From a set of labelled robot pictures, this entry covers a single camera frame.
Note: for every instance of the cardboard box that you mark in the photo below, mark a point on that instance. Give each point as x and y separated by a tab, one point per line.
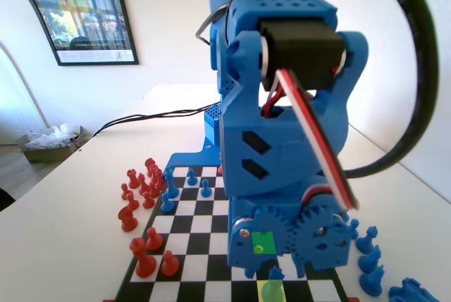
53	154

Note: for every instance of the blue queen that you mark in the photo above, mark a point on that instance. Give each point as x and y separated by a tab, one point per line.
276	275

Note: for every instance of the dark object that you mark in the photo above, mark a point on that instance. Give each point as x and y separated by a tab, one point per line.
5	200

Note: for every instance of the blue knight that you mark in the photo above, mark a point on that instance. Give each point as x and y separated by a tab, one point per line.
370	262
373	282

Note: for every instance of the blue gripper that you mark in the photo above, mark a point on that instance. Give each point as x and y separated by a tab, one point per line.
282	242

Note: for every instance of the white plastic bag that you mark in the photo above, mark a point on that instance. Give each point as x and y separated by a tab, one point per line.
49	136

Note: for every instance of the red king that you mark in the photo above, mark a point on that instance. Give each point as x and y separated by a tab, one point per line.
142	261

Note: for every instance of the black and white chessboard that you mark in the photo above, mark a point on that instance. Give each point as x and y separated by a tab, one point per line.
197	224

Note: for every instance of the blue bishop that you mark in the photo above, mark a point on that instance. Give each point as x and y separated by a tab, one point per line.
368	242

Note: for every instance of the blue king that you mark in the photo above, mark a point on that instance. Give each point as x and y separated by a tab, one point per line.
170	186

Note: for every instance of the blue rook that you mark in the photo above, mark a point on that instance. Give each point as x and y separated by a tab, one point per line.
412	290

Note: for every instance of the blue base plate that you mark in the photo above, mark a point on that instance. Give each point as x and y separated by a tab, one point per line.
186	159

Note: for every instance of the blue pawn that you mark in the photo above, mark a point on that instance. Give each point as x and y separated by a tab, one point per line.
354	228
166	205
205	190
190	177

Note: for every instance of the framed poster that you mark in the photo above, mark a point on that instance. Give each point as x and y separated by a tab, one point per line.
88	6

